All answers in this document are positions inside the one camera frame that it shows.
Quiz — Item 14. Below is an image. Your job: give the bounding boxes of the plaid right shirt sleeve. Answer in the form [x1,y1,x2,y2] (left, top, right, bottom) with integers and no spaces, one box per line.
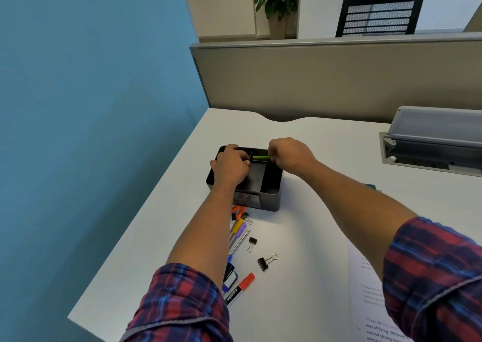
[382,216,482,342]

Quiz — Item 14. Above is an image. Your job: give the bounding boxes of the beige desk partition panel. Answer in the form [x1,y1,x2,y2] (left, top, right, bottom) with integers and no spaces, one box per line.
[189,32,482,124]

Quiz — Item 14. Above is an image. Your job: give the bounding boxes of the plaid left shirt sleeve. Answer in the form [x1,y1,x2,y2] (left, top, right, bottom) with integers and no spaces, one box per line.
[119,263,234,342]

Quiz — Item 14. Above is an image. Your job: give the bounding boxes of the black desk organizer tray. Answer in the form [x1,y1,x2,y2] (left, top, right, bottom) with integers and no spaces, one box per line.
[206,145,284,212]

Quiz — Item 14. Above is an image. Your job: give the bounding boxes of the purple cap pen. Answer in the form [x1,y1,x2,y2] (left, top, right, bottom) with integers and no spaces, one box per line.
[231,222,248,247]

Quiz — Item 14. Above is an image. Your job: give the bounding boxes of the person's left forearm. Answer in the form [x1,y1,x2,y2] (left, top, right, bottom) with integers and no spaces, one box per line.
[166,185,238,291]

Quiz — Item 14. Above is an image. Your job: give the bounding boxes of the silver metal pen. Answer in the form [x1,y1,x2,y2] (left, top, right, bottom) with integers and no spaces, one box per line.
[229,229,251,256]

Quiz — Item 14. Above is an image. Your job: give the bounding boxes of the person's left hand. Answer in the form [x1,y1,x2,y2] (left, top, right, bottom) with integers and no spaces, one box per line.
[210,144,252,192]

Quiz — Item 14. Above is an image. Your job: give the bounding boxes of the red cap white marker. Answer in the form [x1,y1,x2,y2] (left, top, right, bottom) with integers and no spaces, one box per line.
[224,272,256,307]

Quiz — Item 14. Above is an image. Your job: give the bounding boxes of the plaid shirt sleeve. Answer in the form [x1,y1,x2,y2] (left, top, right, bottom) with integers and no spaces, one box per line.
[119,263,234,342]
[382,216,482,342]

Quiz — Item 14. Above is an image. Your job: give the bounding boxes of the grey desk cable box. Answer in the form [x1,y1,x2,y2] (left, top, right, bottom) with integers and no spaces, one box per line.
[379,106,482,178]

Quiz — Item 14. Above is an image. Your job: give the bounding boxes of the person's right hand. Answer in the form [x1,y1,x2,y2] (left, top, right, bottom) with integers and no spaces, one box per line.
[268,137,319,176]

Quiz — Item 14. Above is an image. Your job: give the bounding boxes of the large black binder clip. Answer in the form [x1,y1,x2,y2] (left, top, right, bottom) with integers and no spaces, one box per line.
[257,253,279,272]

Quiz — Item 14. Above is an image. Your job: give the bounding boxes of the printed paper sheet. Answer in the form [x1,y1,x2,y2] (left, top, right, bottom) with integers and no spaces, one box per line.
[347,241,415,342]

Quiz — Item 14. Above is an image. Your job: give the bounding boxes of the person's right forearm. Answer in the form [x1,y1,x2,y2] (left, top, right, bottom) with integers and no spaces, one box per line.
[299,160,419,278]

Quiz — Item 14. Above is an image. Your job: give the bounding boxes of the black mesh office chair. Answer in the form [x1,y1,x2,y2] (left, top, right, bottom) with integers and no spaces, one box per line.
[335,0,426,38]

